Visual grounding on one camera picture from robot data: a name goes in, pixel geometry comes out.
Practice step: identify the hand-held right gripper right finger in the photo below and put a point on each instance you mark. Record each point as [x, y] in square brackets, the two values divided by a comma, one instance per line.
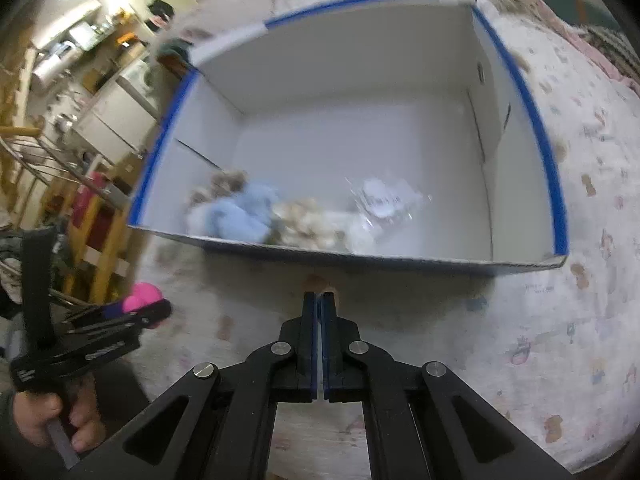
[329, 325]

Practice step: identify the blue cardboard box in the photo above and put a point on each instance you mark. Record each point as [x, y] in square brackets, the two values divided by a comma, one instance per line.
[360, 125]

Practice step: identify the person's left hand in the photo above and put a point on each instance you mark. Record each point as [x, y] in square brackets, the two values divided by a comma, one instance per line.
[45, 417]

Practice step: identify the white water heater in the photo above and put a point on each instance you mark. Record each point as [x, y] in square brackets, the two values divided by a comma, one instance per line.
[50, 62]

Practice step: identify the teal headboard cushion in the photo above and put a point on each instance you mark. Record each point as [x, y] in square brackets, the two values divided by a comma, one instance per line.
[575, 2]

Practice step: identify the light blue plush toy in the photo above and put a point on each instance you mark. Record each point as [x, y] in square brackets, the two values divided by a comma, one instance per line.
[245, 212]

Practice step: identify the brown cardboard box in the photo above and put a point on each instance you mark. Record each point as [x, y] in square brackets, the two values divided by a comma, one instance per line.
[125, 172]

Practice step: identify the red storage box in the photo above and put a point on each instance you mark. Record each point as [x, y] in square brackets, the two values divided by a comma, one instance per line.
[92, 210]

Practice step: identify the clear plastic packet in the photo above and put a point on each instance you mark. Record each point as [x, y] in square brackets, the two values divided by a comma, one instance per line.
[387, 200]

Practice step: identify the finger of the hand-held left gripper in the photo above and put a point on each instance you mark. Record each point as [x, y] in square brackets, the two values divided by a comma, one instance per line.
[155, 316]
[107, 312]

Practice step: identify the white kitchen cabinet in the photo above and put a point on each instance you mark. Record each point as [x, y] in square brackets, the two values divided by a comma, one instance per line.
[112, 120]

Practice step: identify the white plush toy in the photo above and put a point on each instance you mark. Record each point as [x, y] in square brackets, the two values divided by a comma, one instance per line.
[355, 235]

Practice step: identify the white washing machine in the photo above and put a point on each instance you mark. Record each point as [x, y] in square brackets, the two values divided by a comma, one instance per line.
[140, 82]

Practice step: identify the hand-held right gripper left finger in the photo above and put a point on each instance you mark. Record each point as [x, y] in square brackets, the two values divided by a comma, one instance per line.
[311, 325]

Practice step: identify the pink rubber toy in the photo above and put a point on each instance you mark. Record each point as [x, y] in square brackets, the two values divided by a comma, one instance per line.
[140, 297]

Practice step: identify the black and white striped cloth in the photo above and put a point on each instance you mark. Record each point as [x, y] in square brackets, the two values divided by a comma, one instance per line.
[615, 52]

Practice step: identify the teal upholstered bench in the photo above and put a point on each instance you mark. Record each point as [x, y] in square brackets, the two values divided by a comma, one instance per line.
[176, 50]

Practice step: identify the small brown plush toy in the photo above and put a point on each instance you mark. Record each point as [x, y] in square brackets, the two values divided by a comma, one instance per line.
[225, 182]

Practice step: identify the pink blanket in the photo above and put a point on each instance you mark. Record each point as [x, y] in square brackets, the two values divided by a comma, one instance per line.
[552, 17]

